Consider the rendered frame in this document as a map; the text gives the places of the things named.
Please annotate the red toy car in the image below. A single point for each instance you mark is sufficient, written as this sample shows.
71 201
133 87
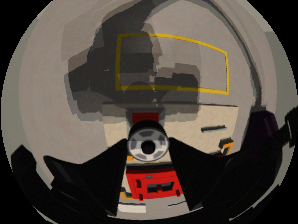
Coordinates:
153 181

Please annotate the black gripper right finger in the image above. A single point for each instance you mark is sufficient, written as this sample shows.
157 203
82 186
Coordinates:
198 172

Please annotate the yellow rectangular outline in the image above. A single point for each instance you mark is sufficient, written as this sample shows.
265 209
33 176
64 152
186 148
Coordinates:
163 87

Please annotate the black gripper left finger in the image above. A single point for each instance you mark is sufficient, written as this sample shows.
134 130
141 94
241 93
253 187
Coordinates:
101 177

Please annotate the black tyre with grey wheel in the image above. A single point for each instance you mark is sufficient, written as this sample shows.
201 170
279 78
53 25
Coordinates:
147 130

